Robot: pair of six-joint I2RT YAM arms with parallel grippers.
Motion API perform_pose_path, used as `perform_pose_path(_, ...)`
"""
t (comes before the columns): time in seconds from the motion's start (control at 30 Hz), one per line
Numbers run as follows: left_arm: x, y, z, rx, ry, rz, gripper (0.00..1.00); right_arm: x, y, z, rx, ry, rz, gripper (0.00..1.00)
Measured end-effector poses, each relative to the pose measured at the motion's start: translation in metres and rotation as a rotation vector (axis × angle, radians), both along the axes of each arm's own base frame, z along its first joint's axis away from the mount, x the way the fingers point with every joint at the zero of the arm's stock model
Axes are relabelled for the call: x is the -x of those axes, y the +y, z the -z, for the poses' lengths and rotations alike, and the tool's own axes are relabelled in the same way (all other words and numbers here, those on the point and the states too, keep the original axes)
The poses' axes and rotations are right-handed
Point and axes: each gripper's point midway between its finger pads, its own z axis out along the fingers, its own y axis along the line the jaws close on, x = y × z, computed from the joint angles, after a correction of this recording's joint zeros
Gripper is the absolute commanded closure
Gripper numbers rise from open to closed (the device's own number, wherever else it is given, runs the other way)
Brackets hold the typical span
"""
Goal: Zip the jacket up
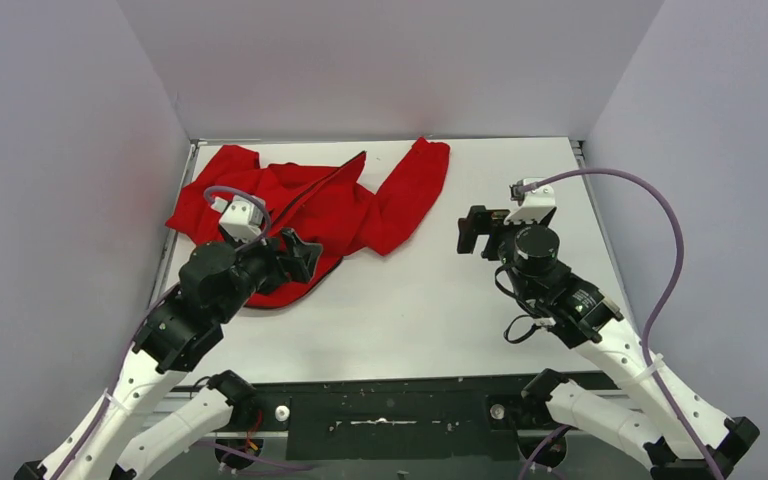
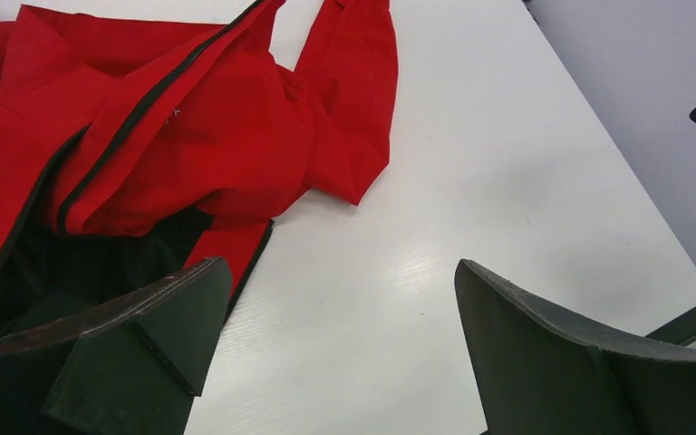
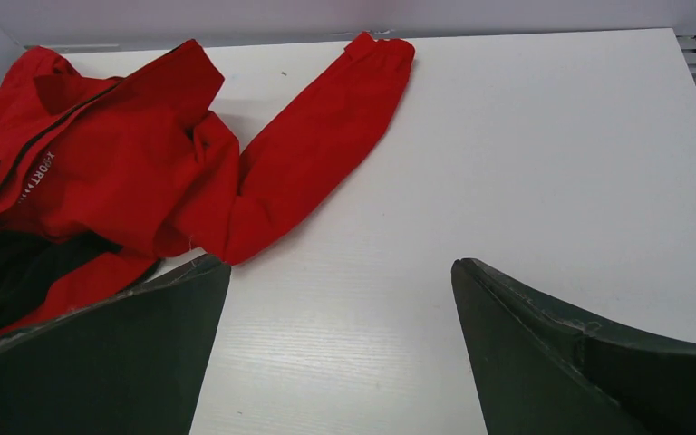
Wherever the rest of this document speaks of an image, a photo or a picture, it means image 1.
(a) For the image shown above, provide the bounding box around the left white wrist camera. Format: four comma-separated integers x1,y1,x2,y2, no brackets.
211,195,265,245

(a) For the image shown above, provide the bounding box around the red zip-up jacket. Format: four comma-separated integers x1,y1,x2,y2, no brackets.
165,138,450,310

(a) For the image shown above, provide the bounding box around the aluminium table frame rail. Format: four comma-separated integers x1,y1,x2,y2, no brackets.
148,137,201,309

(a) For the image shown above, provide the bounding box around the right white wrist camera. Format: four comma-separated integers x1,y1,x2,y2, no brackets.
504,178,556,225

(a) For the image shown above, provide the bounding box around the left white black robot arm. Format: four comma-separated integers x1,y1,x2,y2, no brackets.
15,228,323,479

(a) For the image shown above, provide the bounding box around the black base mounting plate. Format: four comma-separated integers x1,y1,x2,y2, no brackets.
188,372,624,463

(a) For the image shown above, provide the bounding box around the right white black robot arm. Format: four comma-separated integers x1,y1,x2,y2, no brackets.
457,205,760,479

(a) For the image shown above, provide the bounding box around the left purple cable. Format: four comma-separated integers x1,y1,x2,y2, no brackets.
49,186,274,480

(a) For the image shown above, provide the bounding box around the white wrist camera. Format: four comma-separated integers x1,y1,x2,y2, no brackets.
211,195,265,245
504,178,556,225

